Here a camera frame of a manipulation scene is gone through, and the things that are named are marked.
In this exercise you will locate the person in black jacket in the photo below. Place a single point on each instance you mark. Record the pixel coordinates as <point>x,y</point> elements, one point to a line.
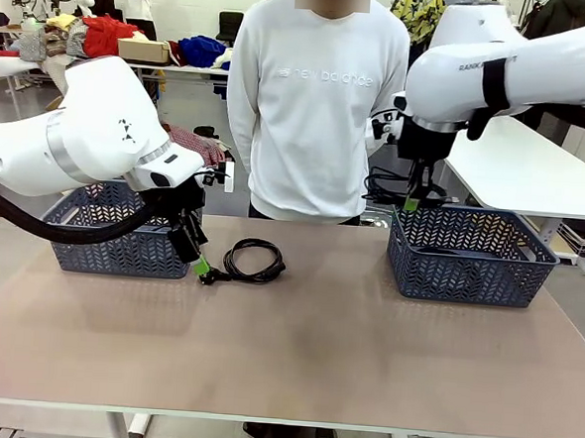
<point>553,16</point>

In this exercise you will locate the white table with clothes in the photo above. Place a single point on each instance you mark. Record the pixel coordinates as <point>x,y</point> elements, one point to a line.
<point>192,70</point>

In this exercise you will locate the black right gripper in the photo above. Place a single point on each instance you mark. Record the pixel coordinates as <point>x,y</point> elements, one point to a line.
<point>426,143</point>

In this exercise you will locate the patterned cloth pile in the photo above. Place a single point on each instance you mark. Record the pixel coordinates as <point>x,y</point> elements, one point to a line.
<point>52,40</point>

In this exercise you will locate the person in yellow patterned jacket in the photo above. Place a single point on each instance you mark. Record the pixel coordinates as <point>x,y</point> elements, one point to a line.
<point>419,18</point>

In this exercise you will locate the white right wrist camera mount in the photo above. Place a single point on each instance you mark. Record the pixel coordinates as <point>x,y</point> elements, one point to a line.
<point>385,125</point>

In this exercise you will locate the black chair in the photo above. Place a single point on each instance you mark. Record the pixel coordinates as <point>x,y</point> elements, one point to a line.
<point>229,24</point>

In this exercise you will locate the white side table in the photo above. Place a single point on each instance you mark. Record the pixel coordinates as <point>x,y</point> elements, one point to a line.
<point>524,163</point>

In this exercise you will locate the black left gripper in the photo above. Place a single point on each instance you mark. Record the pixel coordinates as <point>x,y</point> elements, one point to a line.
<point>184,197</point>

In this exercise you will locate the blue garment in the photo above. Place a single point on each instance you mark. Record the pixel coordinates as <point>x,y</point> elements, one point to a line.
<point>198,49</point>

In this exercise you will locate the person in white sweatshirt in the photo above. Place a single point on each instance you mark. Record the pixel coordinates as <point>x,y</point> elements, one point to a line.
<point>303,130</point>

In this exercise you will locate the red checkered cloth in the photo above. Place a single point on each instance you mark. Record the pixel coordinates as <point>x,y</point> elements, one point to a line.
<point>200,144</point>

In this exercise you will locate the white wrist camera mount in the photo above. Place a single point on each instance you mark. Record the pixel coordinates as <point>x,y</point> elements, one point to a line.
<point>228,175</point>
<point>385,125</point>

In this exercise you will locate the closed cardboard box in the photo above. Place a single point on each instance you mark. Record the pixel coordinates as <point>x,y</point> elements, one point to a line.
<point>144,51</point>

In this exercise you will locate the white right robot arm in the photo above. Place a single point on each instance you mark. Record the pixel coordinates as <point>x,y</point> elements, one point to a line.
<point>445,84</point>

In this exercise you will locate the blue-grey plastic basket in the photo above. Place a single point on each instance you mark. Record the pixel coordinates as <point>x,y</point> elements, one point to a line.
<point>121,253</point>
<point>467,279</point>

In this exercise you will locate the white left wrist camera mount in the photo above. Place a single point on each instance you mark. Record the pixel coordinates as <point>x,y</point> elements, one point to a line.
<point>228,175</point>

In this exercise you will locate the white ironing table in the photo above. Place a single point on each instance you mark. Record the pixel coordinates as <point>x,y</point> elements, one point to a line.
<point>14,65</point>

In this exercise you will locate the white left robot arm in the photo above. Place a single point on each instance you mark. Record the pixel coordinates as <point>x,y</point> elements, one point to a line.
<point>95,117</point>

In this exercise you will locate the red garment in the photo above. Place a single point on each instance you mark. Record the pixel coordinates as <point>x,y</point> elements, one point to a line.
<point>105,39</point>

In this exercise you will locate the person in white shirt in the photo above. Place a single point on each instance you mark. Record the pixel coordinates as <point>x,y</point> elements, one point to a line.
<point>139,1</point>

